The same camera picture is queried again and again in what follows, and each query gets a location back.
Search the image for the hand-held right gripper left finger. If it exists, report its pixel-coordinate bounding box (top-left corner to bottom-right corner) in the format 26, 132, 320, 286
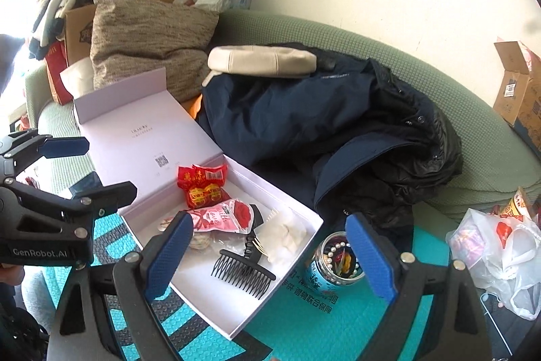
46, 212, 194, 361

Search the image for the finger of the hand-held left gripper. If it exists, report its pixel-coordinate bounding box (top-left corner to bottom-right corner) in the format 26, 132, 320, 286
13, 136, 91, 172
68, 181, 138, 219

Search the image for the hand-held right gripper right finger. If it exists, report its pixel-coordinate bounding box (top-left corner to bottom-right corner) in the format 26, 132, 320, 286
346, 213, 493, 361

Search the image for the blue can of pearls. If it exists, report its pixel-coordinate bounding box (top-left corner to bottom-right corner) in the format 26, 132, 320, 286
312, 231, 367, 295

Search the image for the rose-shaped pastry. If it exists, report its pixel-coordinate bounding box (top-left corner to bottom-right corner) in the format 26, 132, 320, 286
158, 217, 213, 252

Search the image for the pink cone-shaped packet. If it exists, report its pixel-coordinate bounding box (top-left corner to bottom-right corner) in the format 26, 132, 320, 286
186, 198, 265, 235

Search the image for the white gift box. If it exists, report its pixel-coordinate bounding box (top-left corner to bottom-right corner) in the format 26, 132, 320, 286
61, 67, 324, 340

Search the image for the black hair comb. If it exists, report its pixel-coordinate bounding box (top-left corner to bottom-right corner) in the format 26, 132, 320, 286
211, 204, 278, 299

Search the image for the red candy packet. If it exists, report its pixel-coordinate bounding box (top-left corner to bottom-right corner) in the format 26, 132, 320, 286
177, 164, 229, 210

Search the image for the clear zip bag of snacks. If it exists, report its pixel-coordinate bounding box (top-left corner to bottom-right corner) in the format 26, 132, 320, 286
257, 209, 307, 265

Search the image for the person's left forearm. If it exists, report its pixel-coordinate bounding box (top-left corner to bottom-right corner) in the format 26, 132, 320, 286
0, 264, 52, 361

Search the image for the black smartphone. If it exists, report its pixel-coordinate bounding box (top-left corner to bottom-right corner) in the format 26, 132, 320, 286
69, 172, 106, 199

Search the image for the red box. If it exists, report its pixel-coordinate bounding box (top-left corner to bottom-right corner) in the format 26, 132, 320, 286
45, 41, 75, 106

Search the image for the teal bubble mailer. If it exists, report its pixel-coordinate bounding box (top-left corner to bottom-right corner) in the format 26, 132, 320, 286
42, 192, 487, 361

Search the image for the orange plastic item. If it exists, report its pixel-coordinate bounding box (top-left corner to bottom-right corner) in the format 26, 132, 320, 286
185, 96, 204, 119

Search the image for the brown woven pillow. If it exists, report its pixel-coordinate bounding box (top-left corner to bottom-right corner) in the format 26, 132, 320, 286
90, 0, 221, 102

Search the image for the navy jacket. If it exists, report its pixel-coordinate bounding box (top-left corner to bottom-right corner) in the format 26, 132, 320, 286
198, 43, 464, 235

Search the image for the snack cup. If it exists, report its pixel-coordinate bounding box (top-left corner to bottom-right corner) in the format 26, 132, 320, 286
500, 187, 536, 223

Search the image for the green sofa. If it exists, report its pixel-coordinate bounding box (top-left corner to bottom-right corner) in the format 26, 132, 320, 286
24, 9, 541, 226

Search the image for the beige cap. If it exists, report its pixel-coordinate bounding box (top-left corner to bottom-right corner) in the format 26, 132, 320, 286
202, 45, 318, 88

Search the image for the open cardboard box with label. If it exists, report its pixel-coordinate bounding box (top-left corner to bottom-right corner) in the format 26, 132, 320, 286
492, 40, 541, 159

